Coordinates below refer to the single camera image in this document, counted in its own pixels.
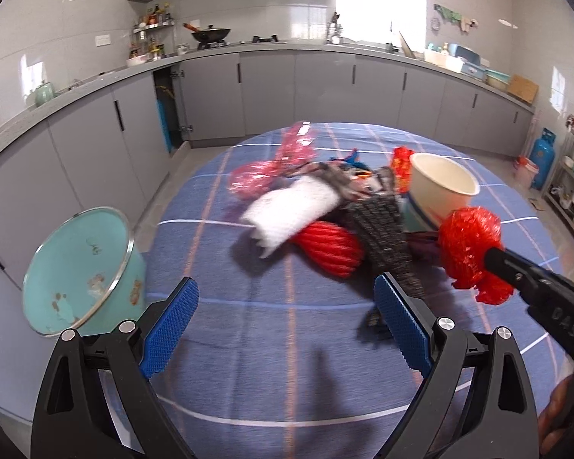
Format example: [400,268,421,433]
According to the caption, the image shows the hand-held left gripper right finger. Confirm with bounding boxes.
[373,272,541,459]

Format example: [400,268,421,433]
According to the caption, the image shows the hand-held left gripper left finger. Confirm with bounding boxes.
[31,277,202,459]

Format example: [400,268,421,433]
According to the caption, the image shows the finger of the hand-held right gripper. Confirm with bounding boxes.
[485,247,574,361]

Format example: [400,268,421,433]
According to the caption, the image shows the red plastic mesh ball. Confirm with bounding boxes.
[437,205,515,306]

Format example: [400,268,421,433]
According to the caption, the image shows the checked cloth rag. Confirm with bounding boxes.
[311,163,427,340]

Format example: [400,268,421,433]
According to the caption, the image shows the red foam net sleeve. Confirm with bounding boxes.
[292,222,364,279]

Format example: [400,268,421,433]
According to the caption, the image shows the teal enamel basin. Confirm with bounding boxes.
[21,207,147,337]

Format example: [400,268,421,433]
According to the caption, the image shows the person's right hand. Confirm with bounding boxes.
[538,373,574,458]

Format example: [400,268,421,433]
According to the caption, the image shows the blue checked tablecloth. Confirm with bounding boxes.
[96,122,574,459]

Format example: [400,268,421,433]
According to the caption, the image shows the blue gas cylinder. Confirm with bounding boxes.
[528,127,557,191]

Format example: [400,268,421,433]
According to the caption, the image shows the white paper cup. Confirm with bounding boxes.
[404,153,480,233]

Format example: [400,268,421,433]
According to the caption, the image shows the red snack packet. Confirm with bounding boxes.
[392,146,414,194]

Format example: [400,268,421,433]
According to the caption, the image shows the white foam net sleeve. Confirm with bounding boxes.
[239,176,342,260]

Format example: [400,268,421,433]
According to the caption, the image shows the blue plastic wrapper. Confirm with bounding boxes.
[330,150,364,173]

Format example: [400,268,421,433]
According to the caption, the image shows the pink plastic wrapper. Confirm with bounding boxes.
[228,123,317,200]

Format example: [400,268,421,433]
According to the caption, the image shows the wooden cutting board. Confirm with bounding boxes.
[506,74,540,104]

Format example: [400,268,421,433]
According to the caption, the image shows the blue plastic container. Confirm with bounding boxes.
[447,43,489,82]

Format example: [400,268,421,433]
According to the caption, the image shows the grey speckled countertop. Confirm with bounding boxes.
[0,41,536,173]

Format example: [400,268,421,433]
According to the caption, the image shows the grey base cabinets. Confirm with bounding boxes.
[0,50,536,297]

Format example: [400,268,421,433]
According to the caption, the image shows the green ceramic teapot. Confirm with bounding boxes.
[33,81,55,107]

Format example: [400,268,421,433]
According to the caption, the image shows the black wok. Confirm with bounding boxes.
[183,23,232,45]

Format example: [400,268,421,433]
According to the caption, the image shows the metal spice rack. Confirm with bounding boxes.
[127,4,177,60]

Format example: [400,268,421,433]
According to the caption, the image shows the bright window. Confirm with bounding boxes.
[336,0,426,44]

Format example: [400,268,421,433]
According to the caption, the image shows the wall hanging cloths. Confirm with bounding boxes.
[434,4,479,34]

